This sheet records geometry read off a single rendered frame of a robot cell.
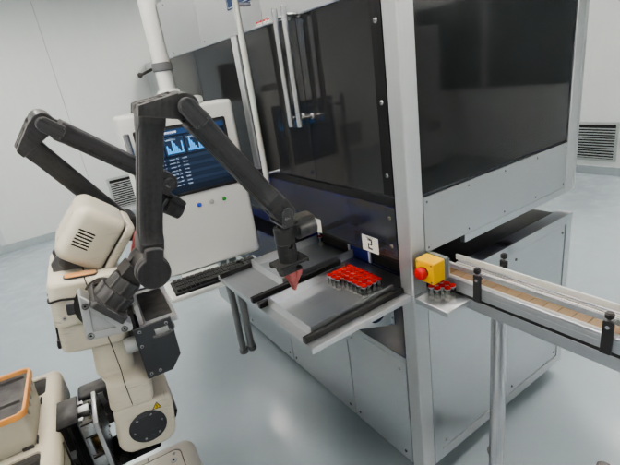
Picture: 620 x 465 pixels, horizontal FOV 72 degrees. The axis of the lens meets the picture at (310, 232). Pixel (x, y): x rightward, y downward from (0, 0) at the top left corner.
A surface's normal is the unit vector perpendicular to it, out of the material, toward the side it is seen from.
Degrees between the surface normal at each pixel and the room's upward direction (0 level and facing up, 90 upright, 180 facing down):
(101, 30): 90
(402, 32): 90
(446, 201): 90
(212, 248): 90
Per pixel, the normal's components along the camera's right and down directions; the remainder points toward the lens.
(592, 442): -0.14, -0.93
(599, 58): -0.82, 0.31
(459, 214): 0.56, 0.22
